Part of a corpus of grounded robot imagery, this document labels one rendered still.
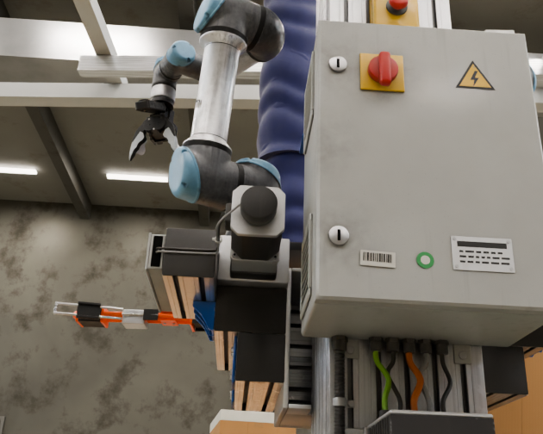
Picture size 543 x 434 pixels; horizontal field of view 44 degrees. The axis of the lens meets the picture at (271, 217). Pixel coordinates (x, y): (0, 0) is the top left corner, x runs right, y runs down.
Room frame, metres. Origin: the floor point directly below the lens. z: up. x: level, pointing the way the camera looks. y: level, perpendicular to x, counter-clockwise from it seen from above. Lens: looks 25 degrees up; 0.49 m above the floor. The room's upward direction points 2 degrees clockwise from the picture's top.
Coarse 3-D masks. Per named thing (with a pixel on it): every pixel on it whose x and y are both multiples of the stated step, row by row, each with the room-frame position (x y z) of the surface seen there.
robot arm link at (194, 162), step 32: (224, 0) 1.23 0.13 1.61; (224, 32) 1.25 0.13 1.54; (256, 32) 1.30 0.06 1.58; (224, 64) 1.28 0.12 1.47; (224, 96) 1.30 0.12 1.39; (192, 128) 1.32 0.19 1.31; (224, 128) 1.32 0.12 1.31; (192, 160) 1.29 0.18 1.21; (224, 160) 1.32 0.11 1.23; (192, 192) 1.32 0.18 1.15; (224, 192) 1.34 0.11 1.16
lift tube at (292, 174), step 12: (264, 144) 1.96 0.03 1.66; (276, 156) 1.92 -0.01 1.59; (288, 156) 1.91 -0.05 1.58; (300, 156) 1.91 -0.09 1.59; (276, 168) 1.92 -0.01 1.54; (288, 168) 1.91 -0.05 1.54; (300, 168) 1.92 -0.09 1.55; (288, 180) 1.91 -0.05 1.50; (300, 180) 1.92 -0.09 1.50; (288, 192) 1.91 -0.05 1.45; (300, 192) 1.91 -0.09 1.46; (288, 204) 1.91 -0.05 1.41; (300, 204) 1.92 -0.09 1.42; (288, 216) 1.91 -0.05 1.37; (300, 216) 1.91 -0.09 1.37; (288, 228) 1.91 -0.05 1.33; (300, 228) 1.92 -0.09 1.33; (300, 240) 1.92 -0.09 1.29
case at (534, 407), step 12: (528, 360) 1.78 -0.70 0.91; (540, 360) 1.78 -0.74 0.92; (528, 372) 1.78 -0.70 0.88; (540, 372) 1.78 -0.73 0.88; (528, 384) 1.78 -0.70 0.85; (540, 384) 1.78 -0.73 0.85; (528, 396) 1.78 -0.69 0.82; (540, 396) 1.78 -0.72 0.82; (504, 408) 1.78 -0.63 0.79; (516, 408) 1.78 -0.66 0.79; (528, 408) 1.78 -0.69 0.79; (540, 408) 1.78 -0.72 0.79; (504, 420) 1.78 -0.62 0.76; (516, 420) 1.78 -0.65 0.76; (528, 420) 1.78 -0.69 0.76; (540, 420) 1.78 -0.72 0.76; (504, 432) 1.78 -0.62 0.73; (516, 432) 1.78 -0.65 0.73; (528, 432) 1.78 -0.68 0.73; (540, 432) 1.78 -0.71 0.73
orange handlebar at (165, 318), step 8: (104, 312) 2.00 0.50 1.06; (112, 312) 2.00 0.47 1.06; (120, 312) 2.00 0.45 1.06; (168, 312) 1.99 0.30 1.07; (112, 320) 2.04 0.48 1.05; (120, 320) 2.04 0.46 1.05; (152, 320) 2.03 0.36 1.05; (160, 320) 2.00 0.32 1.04; (168, 320) 1.99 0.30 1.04; (176, 320) 1.99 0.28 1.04; (184, 320) 2.00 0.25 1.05
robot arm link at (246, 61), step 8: (272, 16) 1.29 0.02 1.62; (272, 24) 1.30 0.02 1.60; (280, 24) 1.32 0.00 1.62; (264, 32) 1.30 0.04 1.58; (272, 32) 1.31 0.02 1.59; (280, 32) 1.33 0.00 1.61; (264, 40) 1.32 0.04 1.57; (272, 40) 1.33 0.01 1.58; (280, 40) 1.35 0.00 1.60; (256, 48) 1.34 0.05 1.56; (264, 48) 1.34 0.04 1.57; (272, 48) 1.35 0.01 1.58; (280, 48) 1.38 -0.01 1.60; (240, 56) 1.47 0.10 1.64; (248, 56) 1.45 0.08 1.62; (256, 56) 1.41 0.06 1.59; (264, 56) 1.39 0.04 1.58; (272, 56) 1.40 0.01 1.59; (240, 64) 1.50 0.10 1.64; (248, 64) 1.49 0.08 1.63; (240, 72) 1.58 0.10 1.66
